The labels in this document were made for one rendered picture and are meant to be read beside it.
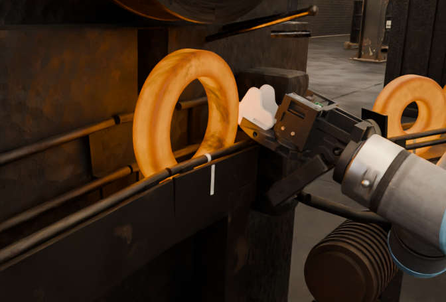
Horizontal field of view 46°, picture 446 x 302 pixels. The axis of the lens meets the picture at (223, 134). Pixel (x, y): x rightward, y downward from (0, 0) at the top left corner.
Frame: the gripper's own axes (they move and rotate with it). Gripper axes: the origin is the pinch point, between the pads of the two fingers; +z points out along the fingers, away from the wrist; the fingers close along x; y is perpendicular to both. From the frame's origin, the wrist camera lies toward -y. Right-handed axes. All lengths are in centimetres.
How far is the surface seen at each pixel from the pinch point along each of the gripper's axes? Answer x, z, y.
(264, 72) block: -8.2, 1.1, 4.9
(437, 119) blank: -40.8, -21.5, 1.9
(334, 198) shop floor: -166, 20, -85
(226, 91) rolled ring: 6.8, -1.9, 4.7
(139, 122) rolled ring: 21.7, -0.6, 2.1
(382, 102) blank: -31.0, -12.7, 2.8
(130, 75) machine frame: 16.7, 6.6, 4.3
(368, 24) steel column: -838, 253, -94
